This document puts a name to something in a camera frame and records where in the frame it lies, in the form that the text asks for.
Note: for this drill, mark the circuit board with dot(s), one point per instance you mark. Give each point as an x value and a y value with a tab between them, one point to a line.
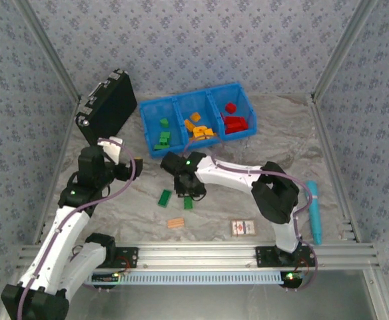
104	277
291	279

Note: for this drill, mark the small orange lego brick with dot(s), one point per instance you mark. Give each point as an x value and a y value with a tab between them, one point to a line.
195	116

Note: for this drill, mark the left circuit board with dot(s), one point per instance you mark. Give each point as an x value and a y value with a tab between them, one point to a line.
104	277

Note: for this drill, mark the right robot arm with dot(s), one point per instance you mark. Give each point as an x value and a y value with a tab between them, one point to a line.
228	173

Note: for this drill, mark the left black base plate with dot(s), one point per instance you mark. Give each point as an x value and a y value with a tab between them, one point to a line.
129	258

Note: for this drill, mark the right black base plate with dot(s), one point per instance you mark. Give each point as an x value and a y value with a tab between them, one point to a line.
264	256

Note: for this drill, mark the orange arch lego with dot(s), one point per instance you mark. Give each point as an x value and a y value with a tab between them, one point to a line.
197	136

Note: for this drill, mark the teal plastic tool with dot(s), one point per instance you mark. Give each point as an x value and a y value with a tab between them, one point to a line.
315	216

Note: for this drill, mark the black ribbed briefcase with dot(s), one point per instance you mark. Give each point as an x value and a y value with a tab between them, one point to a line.
111	103

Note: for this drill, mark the playing card box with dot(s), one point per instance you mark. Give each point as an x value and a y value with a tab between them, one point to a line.
243	228

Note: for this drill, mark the aluminium frame post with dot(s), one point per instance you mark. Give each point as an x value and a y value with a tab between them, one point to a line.
344	50
48	50

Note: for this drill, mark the small red lego brick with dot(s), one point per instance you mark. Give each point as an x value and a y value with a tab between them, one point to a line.
230	107

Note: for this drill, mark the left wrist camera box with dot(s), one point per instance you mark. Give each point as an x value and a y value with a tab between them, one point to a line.
113	150

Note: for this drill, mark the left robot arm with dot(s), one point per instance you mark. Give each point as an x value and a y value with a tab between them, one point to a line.
58	240

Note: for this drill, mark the small green lego brick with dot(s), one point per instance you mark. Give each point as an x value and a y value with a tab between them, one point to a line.
163	122
164	135

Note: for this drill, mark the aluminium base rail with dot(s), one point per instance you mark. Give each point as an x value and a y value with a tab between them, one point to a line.
198	255

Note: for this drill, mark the blue three-compartment bin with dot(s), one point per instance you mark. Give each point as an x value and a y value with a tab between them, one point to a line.
151	110

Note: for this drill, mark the ribbed wooden block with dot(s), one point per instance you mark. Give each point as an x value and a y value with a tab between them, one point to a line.
176	222

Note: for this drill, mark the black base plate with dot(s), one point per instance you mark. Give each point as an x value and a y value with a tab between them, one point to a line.
264	256
129	258

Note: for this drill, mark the right circuit board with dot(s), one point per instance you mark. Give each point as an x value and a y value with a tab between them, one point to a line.
291	279

